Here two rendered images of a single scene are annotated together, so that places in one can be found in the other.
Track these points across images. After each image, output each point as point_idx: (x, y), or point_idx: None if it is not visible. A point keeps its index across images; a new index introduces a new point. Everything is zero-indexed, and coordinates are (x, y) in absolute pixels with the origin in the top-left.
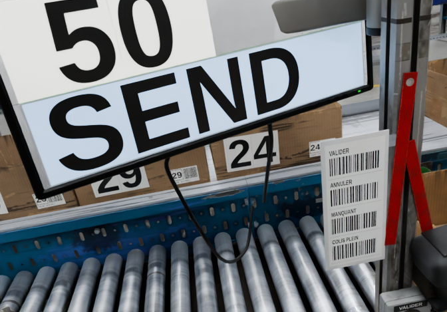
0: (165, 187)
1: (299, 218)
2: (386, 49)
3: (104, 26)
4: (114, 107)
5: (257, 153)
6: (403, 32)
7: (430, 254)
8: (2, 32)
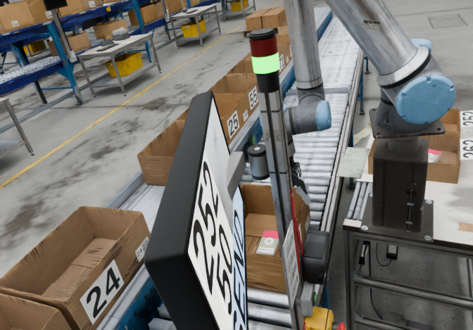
0: None
1: (153, 312)
2: (276, 185)
3: (223, 265)
4: (236, 311)
5: (108, 288)
6: (287, 176)
7: (316, 262)
8: (218, 317)
